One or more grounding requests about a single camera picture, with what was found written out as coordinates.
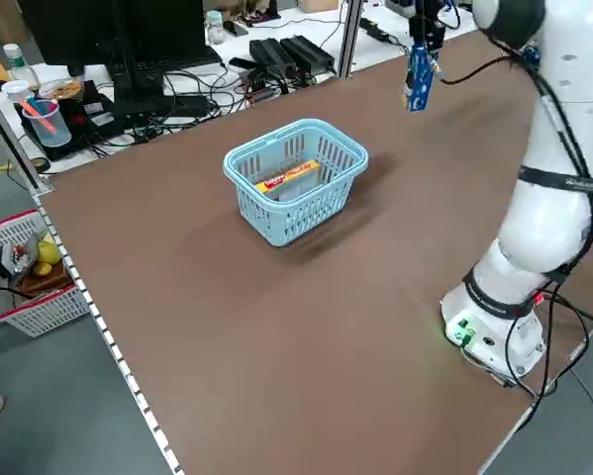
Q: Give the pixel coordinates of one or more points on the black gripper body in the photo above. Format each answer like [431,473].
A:
[427,32]

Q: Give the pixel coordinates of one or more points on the blue Oreo cookie box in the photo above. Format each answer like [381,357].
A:
[420,84]

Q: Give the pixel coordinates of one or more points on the yellow Nabati wafer box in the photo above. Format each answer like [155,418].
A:
[286,177]

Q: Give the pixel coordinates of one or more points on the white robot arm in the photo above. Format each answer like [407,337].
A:
[533,227]

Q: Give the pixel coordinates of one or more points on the black power strip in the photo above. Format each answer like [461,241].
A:
[374,28]

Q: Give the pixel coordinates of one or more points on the black power adapter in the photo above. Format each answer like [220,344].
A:
[308,52]
[271,57]

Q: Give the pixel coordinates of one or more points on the black keyboard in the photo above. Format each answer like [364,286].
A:
[177,63]

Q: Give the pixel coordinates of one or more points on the light blue plastic basket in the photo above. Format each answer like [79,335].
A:
[276,241]

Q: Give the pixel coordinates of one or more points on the black monitor stand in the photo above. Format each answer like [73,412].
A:
[128,84]

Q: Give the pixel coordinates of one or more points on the black flat desk device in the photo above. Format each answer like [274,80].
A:
[98,119]

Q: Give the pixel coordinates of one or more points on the black computer monitor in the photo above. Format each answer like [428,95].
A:
[68,29]

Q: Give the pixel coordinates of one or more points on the round snack tin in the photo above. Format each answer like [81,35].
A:
[61,89]

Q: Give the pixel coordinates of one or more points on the clear plastic cup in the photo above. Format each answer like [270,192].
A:
[53,136]

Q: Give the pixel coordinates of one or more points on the orange pink pen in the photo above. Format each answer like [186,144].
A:
[43,119]

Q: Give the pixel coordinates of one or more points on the dark tape roll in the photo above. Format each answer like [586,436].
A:
[41,165]

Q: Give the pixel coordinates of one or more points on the white lidded cup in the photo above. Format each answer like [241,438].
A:
[15,90]

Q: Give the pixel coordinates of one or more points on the yellow pear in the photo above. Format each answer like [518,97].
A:
[48,252]

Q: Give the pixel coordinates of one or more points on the white table edge strip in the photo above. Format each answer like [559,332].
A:
[113,346]

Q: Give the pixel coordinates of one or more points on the yellow lemon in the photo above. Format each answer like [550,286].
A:
[42,269]

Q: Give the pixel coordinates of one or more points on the white red plastic crate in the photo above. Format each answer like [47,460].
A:
[43,312]

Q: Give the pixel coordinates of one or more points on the aluminium frame post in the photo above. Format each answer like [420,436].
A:
[14,143]
[349,39]

